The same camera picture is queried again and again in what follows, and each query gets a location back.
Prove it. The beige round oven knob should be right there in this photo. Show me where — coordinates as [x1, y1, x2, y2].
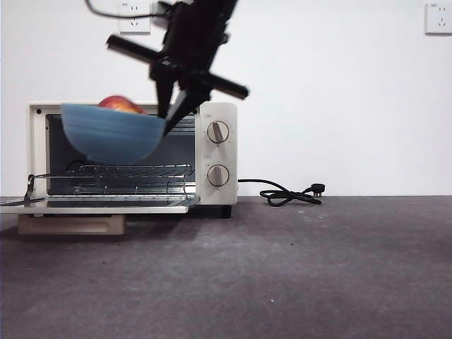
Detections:
[206, 121, 230, 146]
[206, 164, 230, 190]

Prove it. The black power cable with plug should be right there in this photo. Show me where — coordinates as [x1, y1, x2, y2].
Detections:
[237, 178, 326, 208]

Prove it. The blue ribbed bowl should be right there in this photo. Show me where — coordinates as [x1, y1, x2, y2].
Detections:
[61, 102, 165, 165]

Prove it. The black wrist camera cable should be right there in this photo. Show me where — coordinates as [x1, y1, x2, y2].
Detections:
[83, 0, 167, 19]

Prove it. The white wall socket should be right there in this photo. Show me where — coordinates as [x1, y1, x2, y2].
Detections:
[424, 2, 452, 36]
[119, 1, 152, 35]

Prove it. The red yellow apple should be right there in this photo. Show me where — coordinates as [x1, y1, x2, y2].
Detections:
[97, 95, 148, 114]

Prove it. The metal wire oven rack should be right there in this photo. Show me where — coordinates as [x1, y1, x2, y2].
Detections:
[66, 162, 197, 197]

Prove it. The cream toaster oven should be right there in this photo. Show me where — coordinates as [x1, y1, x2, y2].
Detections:
[28, 101, 238, 219]

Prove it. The glass oven door with handle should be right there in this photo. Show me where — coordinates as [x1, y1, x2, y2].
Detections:
[0, 196, 201, 237]

